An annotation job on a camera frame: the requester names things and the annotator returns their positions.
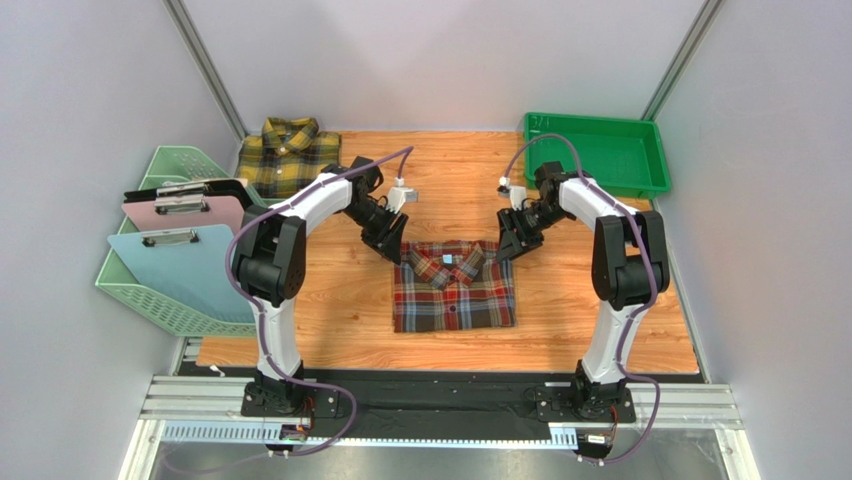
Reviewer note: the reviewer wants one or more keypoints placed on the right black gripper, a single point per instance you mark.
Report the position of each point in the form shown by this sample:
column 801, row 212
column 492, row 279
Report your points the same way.
column 514, row 227

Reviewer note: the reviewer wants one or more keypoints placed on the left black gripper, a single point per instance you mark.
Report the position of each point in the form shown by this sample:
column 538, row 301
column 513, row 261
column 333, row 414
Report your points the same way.
column 392, row 248

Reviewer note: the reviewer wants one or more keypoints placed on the red brown plaid shirt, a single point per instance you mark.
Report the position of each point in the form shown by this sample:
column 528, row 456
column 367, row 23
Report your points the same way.
column 452, row 286

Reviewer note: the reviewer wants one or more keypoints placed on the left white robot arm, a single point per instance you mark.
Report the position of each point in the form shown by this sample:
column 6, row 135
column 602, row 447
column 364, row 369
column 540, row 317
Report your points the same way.
column 268, row 256

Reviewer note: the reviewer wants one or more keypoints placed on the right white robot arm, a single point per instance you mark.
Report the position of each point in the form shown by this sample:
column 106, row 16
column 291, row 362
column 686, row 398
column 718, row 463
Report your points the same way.
column 629, row 268

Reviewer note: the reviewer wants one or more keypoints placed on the yellow plaid folded shirt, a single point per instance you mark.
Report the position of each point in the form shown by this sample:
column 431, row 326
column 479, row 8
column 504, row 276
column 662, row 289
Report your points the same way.
column 286, row 156

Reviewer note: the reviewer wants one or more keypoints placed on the green plastic tray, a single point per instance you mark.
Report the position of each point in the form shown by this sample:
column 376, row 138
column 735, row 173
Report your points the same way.
column 625, row 157

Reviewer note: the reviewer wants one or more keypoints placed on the pink clipboard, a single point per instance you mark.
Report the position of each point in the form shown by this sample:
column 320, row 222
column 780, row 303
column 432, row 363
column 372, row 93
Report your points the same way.
column 167, row 213

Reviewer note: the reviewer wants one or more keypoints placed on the blue clipboard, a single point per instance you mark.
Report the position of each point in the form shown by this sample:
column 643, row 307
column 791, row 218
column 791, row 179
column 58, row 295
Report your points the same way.
column 186, row 265

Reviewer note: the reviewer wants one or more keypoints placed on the mint green file organizer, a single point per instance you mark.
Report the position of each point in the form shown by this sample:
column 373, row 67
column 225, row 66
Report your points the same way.
column 169, row 165

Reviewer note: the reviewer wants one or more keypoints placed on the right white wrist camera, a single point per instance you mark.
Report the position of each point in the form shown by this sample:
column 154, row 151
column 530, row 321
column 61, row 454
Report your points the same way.
column 516, row 194

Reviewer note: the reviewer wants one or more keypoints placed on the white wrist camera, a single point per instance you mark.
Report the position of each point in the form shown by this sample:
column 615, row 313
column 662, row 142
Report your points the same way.
column 399, row 194
column 516, row 194

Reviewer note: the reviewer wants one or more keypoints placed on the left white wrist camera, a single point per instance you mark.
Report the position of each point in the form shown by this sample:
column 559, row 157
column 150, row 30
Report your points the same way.
column 399, row 194

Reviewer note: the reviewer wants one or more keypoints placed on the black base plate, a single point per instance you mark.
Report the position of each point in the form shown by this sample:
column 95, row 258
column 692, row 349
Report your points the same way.
column 422, row 405

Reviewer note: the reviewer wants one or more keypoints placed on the right corner aluminium post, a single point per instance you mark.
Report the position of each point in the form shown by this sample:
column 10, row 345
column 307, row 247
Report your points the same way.
column 687, row 48

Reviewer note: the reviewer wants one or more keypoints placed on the corner aluminium post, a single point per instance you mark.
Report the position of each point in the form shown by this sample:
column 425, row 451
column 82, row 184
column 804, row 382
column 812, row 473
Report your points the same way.
column 687, row 48
column 185, row 25

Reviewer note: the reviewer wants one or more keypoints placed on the aluminium rail frame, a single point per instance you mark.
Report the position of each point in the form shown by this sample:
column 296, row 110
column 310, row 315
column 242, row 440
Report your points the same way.
column 687, row 429

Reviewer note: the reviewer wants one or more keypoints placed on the left corner aluminium post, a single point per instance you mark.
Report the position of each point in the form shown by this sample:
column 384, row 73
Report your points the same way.
column 185, row 25

